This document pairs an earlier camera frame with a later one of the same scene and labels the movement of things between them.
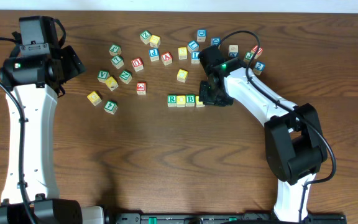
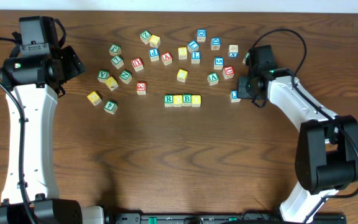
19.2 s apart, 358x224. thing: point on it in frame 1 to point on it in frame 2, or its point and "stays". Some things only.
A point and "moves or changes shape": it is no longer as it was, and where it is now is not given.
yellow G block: x=94 y=98 stays
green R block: x=171 y=101 moves or changes shape
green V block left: x=102 y=75 stays
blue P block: x=153 y=55 stays
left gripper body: x=72 y=59 stays
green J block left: x=115 y=50 stays
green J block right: x=248 y=56 stays
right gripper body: x=209 y=94 to x=246 y=88
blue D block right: x=215 y=40 stays
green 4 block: x=110 y=107 stays
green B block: x=190 y=100 moves or changes shape
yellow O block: x=181 y=101 moves or changes shape
